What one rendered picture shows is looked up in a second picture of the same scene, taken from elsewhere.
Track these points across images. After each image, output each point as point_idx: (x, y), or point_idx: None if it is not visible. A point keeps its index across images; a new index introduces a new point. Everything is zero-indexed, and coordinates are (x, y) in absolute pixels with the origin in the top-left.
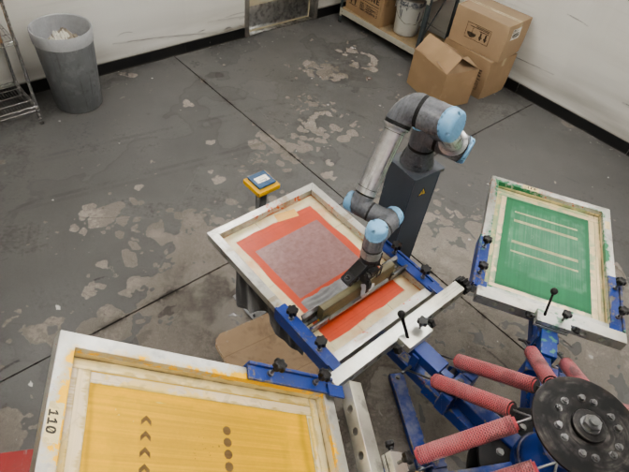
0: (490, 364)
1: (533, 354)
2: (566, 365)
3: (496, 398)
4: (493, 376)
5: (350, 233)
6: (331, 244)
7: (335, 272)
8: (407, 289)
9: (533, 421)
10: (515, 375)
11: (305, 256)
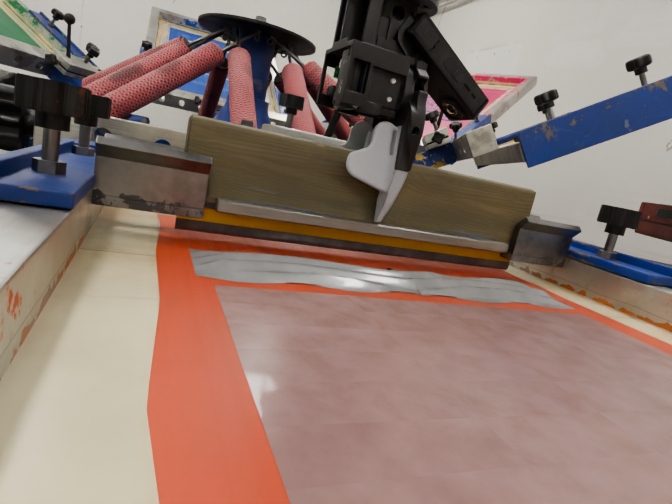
0: (242, 87)
1: (141, 85)
2: (103, 87)
3: (298, 74)
4: (253, 90)
5: (38, 426)
6: (372, 410)
7: (409, 307)
8: (146, 211)
9: (310, 42)
10: (245, 63)
11: (629, 421)
